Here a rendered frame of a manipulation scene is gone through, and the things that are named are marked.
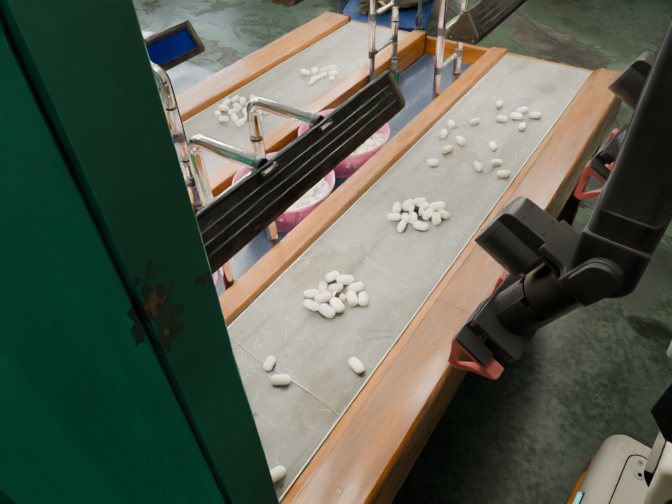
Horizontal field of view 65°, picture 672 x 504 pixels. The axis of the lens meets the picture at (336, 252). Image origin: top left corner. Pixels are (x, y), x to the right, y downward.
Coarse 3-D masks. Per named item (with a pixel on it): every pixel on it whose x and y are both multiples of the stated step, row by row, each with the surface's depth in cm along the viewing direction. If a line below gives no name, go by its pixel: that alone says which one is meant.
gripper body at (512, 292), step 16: (512, 288) 59; (496, 304) 61; (512, 304) 58; (528, 304) 57; (480, 320) 59; (496, 320) 60; (512, 320) 59; (528, 320) 57; (544, 320) 56; (496, 336) 59; (512, 336) 60; (528, 336) 61; (512, 352) 59
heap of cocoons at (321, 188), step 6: (318, 186) 137; (324, 186) 137; (312, 192) 136; (318, 192) 136; (324, 192) 135; (300, 198) 134; (306, 198) 133; (312, 198) 135; (318, 198) 134; (294, 204) 132; (300, 204) 133; (306, 204) 134
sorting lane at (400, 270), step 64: (512, 64) 185; (448, 128) 156; (512, 128) 155; (384, 192) 135; (448, 192) 134; (320, 256) 118; (384, 256) 118; (448, 256) 117; (256, 320) 106; (320, 320) 105; (384, 320) 104; (256, 384) 95; (320, 384) 94
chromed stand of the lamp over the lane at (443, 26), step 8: (448, 0) 147; (464, 0) 159; (440, 8) 149; (464, 8) 160; (440, 16) 150; (456, 16) 160; (440, 24) 152; (448, 24) 155; (440, 32) 153; (440, 40) 155; (440, 48) 156; (456, 48) 169; (440, 56) 158; (456, 56) 169; (440, 64) 160; (456, 64) 173; (440, 72) 162; (456, 72) 174; (440, 80) 164; (432, 88) 167; (432, 96) 168
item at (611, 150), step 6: (624, 126) 88; (618, 132) 86; (624, 132) 84; (612, 138) 85; (618, 138) 84; (612, 144) 84; (618, 144) 84; (606, 150) 83; (612, 150) 83; (618, 150) 84; (606, 156) 83; (612, 156) 83
